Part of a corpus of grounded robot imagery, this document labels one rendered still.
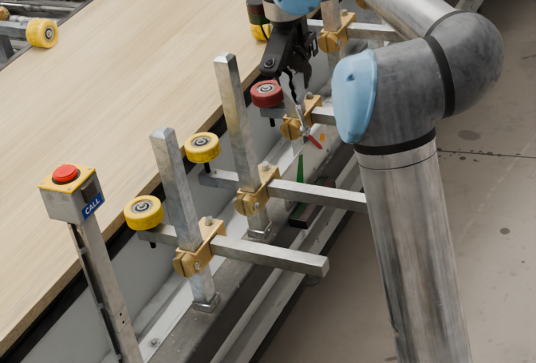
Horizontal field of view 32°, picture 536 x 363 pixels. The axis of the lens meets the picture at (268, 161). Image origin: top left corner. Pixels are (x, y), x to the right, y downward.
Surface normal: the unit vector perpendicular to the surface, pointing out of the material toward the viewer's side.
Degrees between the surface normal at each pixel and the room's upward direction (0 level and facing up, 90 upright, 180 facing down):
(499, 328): 0
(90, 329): 90
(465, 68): 59
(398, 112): 75
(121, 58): 0
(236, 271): 0
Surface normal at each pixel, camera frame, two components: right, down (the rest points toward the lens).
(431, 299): 0.12, 0.29
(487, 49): 0.58, -0.30
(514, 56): -0.16, -0.82
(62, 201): -0.44, 0.56
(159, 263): 0.88, 0.14
